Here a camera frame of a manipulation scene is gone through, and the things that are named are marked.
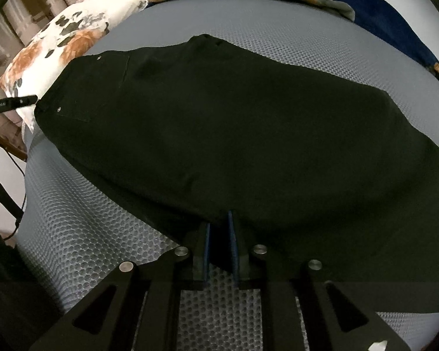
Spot black pants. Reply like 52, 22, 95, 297
35, 34, 439, 313

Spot thin black cable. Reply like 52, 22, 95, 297
0, 146, 28, 242

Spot grey mesh mattress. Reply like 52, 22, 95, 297
17, 0, 439, 350

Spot white floral pillow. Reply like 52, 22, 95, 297
0, 0, 149, 133

